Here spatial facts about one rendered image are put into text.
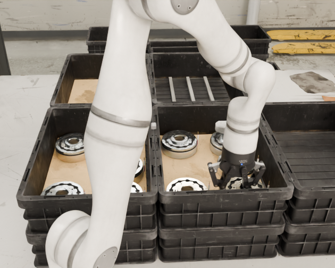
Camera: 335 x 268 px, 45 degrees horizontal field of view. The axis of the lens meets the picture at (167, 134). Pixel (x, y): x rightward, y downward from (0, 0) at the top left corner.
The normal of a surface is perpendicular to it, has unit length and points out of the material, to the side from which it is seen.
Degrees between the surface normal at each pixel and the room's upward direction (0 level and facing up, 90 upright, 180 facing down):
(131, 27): 72
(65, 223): 14
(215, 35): 102
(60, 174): 0
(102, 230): 77
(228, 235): 90
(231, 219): 90
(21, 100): 0
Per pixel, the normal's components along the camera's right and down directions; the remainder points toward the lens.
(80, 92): 0.01, -0.84
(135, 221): 0.07, 0.55
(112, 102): -0.15, -0.04
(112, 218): 0.69, 0.29
